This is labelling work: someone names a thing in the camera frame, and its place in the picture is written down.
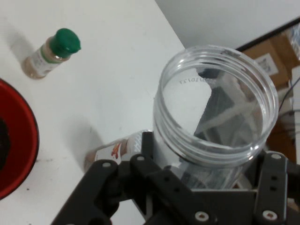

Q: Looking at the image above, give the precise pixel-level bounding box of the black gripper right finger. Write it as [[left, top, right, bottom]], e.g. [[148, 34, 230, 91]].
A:
[[254, 151, 300, 225]]

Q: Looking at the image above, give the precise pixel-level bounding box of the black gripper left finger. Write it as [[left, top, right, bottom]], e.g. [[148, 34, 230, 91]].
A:
[[50, 132, 195, 225]]

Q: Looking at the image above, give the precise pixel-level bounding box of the clear plastic jar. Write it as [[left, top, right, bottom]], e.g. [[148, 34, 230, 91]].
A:
[[152, 45, 279, 190]]

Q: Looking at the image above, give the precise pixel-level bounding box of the white-lidded brown spice jar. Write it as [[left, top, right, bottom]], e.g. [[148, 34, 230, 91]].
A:
[[84, 131, 144, 172]]

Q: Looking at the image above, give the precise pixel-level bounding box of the red and black bowl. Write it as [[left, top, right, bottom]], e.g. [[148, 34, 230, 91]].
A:
[[0, 78, 40, 200]]

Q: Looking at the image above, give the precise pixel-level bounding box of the brown cardboard box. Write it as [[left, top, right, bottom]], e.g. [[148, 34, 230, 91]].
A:
[[241, 31, 296, 91]]

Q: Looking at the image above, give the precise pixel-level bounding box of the small green-capped spice bottle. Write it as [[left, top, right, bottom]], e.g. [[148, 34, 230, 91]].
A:
[[22, 28, 82, 80]]

